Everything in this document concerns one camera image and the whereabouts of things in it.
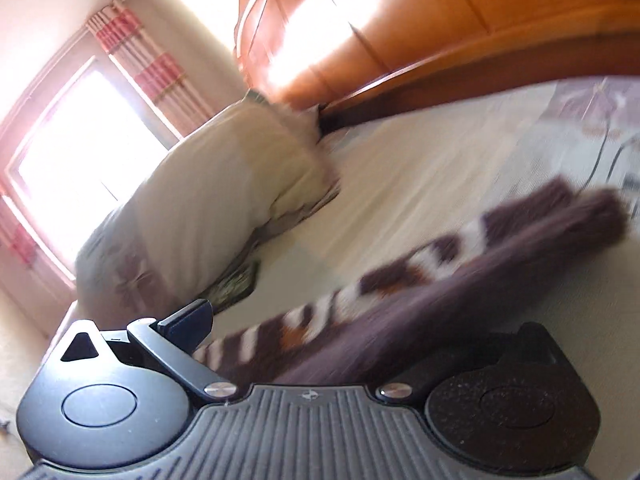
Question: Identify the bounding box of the striped pastel bed sheet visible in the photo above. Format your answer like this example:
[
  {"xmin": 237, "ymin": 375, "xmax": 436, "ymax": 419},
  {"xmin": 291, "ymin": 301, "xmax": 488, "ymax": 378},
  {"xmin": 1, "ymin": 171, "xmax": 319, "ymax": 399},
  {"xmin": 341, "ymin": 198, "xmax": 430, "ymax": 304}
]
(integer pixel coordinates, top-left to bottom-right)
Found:
[{"xmin": 49, "ymin": 75, "xmax": 640, "ymax": 461}]

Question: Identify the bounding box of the pink striped left curtain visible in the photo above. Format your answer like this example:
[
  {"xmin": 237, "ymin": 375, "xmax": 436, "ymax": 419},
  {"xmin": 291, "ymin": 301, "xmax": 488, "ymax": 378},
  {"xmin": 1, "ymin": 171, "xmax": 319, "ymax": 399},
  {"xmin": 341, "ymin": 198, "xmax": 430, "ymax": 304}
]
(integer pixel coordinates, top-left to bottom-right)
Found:
[{"xmin": 1, "ymin": 185, "xmax": 43, "ymax": 278}]

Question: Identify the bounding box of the bright window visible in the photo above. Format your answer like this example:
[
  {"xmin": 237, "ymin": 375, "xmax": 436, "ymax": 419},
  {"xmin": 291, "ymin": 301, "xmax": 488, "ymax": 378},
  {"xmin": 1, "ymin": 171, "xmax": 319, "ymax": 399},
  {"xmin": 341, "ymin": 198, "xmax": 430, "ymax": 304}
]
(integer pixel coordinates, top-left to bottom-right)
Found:
[{"xmin": 3, "ymin": 55, "xmax": 182, "ymax": 282}]

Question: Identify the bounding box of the orange wooden headboard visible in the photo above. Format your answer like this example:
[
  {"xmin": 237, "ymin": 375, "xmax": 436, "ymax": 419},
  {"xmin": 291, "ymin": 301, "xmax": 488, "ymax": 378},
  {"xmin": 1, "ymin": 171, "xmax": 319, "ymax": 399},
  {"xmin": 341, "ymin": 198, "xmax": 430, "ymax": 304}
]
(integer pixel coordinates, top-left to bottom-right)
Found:
[{"xmin": 234, "ymin": 0, "xmax": 639, "ymax": 132}]

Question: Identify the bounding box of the floral cream pillow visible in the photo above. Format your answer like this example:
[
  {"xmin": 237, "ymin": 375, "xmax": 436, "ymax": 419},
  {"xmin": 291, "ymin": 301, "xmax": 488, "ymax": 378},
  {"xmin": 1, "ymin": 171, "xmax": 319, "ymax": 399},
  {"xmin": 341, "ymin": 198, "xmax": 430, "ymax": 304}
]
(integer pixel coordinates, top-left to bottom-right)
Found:
[{"xmin": 75, "ymin": 90, "xmax": 340, "ymax": 330}]

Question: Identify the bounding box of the dark brown fuzzy sweater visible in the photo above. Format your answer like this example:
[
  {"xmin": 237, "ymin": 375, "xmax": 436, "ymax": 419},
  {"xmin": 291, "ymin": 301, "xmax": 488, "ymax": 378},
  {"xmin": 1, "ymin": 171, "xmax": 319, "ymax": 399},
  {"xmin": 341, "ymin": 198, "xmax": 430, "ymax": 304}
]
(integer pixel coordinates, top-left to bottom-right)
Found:
[{"xmin": 195, "ymin": 178, "xmax": 628, "ymax": 388}]

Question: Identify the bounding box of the dark green patterned packet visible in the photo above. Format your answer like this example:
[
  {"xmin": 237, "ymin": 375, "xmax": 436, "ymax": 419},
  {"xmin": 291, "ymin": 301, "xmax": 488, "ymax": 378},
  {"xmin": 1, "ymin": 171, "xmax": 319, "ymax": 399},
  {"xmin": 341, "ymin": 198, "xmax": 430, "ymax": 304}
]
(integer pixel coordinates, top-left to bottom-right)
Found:
[{"xmin": 201, "ymin": 259, "xmax": 260, "ymax": 315}]

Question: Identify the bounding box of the pink striped curtain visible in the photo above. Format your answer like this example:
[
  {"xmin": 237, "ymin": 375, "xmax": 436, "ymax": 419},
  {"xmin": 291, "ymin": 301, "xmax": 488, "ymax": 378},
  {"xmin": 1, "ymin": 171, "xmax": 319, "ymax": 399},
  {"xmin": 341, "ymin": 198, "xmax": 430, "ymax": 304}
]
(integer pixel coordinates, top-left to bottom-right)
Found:
[
  {"xmin": 1, "ymin": 185, "xmax": 43, "ymax": 278},
  {"xmin": 87, "ymin": 0, "xmax": 214, "ymax": 136}
]

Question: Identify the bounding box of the pink striped right curtain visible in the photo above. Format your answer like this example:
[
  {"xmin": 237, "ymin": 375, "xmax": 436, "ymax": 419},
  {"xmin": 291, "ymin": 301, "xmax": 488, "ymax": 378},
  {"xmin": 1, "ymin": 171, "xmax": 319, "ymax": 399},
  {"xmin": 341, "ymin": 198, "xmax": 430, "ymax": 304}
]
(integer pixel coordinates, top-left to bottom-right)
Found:
[{"xmin": 87, "ymin": 0, "xmax": 214, "ymax": 136}]

